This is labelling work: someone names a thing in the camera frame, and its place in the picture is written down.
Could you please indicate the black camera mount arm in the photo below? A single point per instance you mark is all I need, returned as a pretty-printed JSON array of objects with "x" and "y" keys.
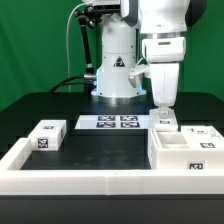
[{"x": 87, "y": 18}]

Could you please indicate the white cabinet door panel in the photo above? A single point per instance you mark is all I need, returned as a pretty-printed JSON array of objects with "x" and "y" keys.
[
  {"x": 203, "y": 137},
  {"x": 168, "y": 124}
]

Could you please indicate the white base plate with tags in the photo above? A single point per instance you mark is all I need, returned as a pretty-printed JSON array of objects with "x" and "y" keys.
[{"x": 112, "y": 122}]

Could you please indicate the white U-shaped workspace frame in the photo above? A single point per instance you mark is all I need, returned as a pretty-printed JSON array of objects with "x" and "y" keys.
[{"x": 14, "y": 180}]

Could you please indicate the white cabinet top block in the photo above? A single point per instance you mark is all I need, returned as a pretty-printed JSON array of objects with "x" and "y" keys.
[{"x": 48, "y": 135}]

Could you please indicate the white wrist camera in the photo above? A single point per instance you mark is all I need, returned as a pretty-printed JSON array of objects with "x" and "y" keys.
[{"x": 137, "y": 73}]

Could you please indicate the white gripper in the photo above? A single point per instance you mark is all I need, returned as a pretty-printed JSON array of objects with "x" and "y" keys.
[{"x": 164, "y": 82}]

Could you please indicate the black camera bar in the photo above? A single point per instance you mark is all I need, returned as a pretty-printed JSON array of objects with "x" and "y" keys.
[{"x": 105, "y": 9}]

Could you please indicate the white cabinet body box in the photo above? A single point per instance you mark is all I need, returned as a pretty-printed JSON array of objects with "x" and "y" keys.
[{"x": 169, "y": 150}]

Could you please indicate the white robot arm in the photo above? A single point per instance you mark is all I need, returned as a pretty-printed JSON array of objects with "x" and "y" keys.
[{"x": 143, "y": 38}]

